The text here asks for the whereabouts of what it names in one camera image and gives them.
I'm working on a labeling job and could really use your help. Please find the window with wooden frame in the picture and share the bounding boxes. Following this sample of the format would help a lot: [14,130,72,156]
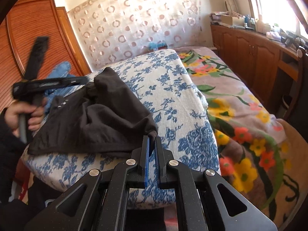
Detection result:
[249,0,307,40]

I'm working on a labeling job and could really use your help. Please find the wooden louvered wardrobe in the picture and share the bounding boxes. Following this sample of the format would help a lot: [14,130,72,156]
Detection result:
[1,0,91,109]

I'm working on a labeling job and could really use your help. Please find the black shorts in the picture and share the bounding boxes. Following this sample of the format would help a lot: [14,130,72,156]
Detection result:
[28,67,158,157]

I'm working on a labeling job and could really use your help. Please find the person's left hand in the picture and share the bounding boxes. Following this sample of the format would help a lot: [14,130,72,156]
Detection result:
[4,99,46,137]

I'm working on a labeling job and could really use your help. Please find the cardboard box on cabinet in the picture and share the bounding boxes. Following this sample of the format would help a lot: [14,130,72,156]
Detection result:
[220,15,245,26]

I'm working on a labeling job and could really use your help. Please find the colourful flower blanket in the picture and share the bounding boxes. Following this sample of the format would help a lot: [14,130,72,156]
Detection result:
[176,46,307,230]

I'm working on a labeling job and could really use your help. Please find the blue floral bed cover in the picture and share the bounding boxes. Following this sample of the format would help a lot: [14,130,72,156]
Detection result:
[21,49,221,210]

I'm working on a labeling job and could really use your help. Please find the cardboard box with blue items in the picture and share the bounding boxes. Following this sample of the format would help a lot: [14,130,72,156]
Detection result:
[148,41,168,52]

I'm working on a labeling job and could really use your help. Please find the sheer circle pattern curtain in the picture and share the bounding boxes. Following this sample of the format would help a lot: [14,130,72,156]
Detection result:
[65,0,211,70]

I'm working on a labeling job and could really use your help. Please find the folded blue jeans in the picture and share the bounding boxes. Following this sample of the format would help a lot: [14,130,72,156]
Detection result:
[43,60,78,115]

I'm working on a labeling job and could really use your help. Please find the wooden sideboard cabinet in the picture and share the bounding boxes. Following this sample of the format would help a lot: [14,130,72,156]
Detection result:
[210,24,299,114]

